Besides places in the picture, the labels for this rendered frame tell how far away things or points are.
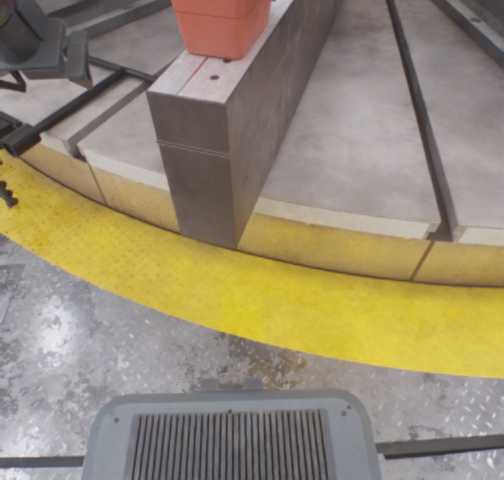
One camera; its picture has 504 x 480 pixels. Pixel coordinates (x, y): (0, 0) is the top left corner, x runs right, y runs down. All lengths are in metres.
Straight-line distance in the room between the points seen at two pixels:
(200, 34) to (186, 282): 0.74
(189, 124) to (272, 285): 0.66
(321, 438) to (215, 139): 0.55
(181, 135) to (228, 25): 0.19
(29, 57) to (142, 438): 0.62
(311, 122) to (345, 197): 0.33
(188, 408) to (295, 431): 0.20
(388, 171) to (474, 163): 0.25
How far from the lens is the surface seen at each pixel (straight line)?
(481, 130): 1.38
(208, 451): 0.76
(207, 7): 0.69
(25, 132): 1.31
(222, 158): 0.68
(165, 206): 1.24
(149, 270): 1.25
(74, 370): 1.17
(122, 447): 0.79
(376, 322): 1.17
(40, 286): 1.35
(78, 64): 0.54
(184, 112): 0.65
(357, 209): 0.98
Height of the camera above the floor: 1.01
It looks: 50 degrees down
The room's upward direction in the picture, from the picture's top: 1 degrees counter-clockwise
